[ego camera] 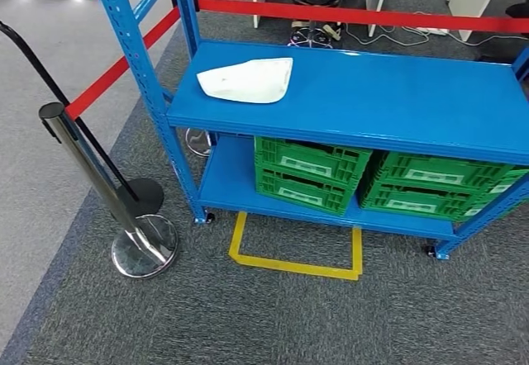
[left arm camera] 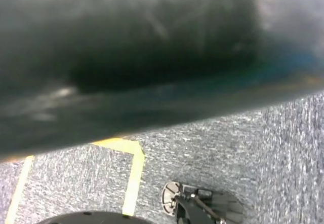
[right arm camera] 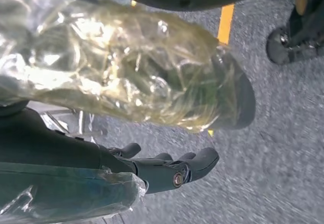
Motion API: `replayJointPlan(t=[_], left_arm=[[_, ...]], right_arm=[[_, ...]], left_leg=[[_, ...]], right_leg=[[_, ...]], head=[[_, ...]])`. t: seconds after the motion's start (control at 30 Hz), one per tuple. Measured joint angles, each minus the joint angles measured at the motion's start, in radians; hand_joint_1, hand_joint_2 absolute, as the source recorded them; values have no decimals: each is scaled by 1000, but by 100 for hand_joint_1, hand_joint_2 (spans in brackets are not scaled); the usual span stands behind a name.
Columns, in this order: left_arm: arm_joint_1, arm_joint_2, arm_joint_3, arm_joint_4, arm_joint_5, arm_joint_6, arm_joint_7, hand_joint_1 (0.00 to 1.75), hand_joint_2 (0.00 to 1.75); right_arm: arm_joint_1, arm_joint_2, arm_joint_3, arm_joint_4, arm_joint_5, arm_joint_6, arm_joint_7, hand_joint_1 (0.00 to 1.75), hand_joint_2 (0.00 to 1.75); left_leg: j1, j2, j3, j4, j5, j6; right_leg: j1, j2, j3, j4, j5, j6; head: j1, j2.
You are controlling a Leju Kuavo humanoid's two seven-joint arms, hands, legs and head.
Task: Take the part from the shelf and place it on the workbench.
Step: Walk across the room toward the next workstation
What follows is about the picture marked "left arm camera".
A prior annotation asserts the black robot foot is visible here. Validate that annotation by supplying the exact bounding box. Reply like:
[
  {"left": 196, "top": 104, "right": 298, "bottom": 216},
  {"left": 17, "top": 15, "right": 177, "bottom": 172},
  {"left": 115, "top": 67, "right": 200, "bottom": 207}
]
[{"left": 161, "top": 181, "right": 245, "bottom": 224}]

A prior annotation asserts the yellow floor tape outline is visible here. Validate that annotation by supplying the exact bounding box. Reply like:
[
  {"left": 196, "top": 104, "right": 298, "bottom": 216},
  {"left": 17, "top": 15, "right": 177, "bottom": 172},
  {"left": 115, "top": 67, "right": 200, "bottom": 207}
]
[{"left": 5, "top": 137, "right": 145, "bottom": 224}]

